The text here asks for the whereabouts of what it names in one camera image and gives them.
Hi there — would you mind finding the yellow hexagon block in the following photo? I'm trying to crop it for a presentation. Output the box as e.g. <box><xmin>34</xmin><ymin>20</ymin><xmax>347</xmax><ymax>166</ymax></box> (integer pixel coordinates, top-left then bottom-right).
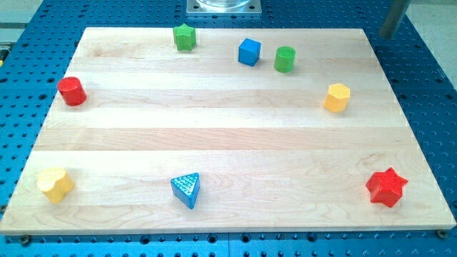
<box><xmin>324</xmin><ymin>84</ymin><xmax>351</xmax><ymax>112</ymax></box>

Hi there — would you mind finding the green star block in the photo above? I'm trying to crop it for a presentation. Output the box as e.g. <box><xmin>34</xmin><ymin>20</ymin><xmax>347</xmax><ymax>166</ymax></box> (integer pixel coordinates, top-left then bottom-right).
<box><xmin>173</xmin><ymin>24</ymin><xmax>196</xmax><ymax>51</ymax></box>

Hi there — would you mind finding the red star block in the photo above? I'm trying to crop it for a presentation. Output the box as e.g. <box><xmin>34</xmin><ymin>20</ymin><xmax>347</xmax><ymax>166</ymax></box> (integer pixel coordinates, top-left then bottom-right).
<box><xmin>366</xmin><ymin>167</ymin><xmax>408</xmax><ymax>208</ymax></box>

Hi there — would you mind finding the light wooden board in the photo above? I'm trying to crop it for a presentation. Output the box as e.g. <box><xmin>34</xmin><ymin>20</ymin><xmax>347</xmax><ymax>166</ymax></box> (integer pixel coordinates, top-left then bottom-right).
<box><xmin>1</xmin><ymin>27</ymin><xmax>456</xmax><ymax>235</ymax></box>

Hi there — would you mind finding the blue triangle block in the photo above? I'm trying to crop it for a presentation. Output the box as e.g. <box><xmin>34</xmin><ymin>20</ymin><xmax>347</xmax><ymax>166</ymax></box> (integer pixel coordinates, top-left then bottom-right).
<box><xmin>170</xmin><ymin>173</ymin><xmax>200</xmax><ymax>209</ymax></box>

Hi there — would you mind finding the blue cube block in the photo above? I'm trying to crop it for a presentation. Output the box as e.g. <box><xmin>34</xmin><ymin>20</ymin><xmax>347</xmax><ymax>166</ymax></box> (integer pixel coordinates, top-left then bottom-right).
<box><xmin>238</xmin><ymin>39</ymin><xmax>261</xmax><ymax>66</ymax></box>

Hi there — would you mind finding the green cylinder block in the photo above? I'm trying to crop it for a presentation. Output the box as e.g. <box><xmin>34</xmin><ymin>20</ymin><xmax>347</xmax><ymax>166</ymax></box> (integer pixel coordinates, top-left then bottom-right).
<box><xmin>274</xmin><ymin>46</ymin><xmax>296</xmax><ymax>73</ymax></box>

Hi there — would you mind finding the red cylinder block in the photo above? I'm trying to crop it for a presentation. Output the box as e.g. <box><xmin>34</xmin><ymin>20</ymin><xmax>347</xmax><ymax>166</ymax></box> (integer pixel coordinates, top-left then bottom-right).
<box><xmin>57</xmin><ymin>76</ymin><xmax>87</xmax><ymax>106</ymax></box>

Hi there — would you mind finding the yellow heart block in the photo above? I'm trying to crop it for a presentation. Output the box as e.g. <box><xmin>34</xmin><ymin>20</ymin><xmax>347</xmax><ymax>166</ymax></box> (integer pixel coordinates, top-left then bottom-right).
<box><xmin>36</xmin><ymin>167</ymin><xmax>75</xmax><ymax>203</ymax></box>

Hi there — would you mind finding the grey metal pusher rod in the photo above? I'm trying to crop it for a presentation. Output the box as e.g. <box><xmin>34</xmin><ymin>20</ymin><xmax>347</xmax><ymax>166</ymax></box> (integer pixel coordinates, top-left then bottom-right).
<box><xmin>378</xmin><ymin>0</ymin><xmax>411</xmax><ymax>40</ymax></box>

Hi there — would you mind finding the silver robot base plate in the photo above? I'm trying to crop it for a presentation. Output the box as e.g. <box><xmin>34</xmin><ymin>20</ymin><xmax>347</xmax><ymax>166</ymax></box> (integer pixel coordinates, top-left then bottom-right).
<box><xmin>186</xmin><ymin>0</ymin><xmax>262</xmax><ymax>15</ymax></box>

